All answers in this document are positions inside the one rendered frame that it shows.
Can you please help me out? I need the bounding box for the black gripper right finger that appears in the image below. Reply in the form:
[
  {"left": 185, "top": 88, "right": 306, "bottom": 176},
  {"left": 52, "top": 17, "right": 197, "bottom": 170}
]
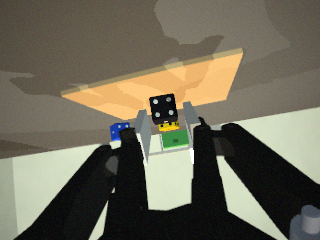
[{"left": 182, "top": 101, "right": 320, "bottom": 240}]

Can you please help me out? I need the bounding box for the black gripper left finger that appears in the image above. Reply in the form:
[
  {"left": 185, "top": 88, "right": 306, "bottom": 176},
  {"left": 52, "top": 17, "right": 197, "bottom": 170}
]
[{"left": 14, "top": 109, "right": 152, "bottom": 240}]

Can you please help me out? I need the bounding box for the blue die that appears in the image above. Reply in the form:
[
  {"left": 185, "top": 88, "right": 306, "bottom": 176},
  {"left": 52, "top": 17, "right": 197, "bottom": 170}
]
[{"left": 110, "top": 123, "right": 130, "bottom": 141}]

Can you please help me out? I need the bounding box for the orange flat square mat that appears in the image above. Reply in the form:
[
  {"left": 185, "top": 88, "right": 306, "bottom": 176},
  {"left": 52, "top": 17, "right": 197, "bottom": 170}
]
[{"left": 61, "top": 48, "right": 243, "bottom": 120}]

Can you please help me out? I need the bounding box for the black die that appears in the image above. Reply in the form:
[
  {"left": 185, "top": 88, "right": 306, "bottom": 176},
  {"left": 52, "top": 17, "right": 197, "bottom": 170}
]
[{"left": 149, "top": 93, "right": 178, "bottom": 125}]

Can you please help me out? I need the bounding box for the yellow die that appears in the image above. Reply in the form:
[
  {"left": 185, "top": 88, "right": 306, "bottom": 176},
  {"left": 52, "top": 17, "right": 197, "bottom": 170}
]
[{"left": 158, "top": 120, "right": 179, "bottom": 131}]

